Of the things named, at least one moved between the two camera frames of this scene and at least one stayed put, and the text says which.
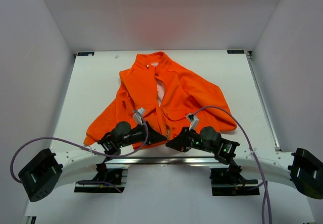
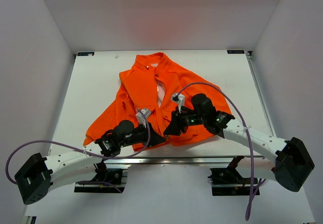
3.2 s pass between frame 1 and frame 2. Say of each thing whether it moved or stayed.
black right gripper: moved
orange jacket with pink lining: stayed
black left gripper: stayed
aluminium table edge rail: stayed
